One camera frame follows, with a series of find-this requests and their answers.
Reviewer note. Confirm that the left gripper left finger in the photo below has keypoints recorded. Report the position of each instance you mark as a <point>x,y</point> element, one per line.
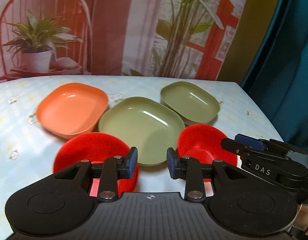
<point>113,169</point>

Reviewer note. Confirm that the large green plate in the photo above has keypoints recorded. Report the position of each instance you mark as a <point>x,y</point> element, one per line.
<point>149,126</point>

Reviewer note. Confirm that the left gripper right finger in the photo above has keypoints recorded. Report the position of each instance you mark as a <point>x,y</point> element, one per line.
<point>190,170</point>

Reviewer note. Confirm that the small green plate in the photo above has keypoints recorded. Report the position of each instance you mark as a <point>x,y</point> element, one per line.
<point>192,103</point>

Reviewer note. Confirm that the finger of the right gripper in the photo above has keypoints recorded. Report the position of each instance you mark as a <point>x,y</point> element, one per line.
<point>255,144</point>
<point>235,147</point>

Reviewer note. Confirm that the printed room backdrop cloth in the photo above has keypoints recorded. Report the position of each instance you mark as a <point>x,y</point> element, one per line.
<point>185,39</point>

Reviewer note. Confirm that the red bowl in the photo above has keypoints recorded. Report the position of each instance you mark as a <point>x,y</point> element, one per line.
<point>94,146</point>
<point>203,142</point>

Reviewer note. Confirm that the teal curtain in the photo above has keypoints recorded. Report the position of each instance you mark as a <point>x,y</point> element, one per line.
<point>277,79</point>

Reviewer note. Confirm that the orange square plate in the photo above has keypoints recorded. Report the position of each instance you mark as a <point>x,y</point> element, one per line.
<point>72,109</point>

